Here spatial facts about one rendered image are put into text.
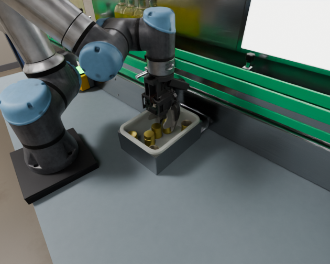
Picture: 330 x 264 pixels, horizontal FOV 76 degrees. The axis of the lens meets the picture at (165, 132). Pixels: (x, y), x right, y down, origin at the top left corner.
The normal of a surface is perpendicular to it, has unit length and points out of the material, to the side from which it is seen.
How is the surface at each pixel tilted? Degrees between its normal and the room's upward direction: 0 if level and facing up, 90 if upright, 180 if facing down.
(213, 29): 90
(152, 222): 0
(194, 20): 90
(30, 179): 2
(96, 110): 0
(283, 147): 90
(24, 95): 8
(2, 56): 90
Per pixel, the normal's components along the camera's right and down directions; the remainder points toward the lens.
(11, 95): 0.00, -0.65
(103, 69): -0.09, 0.67
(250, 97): -0.68, 0.50
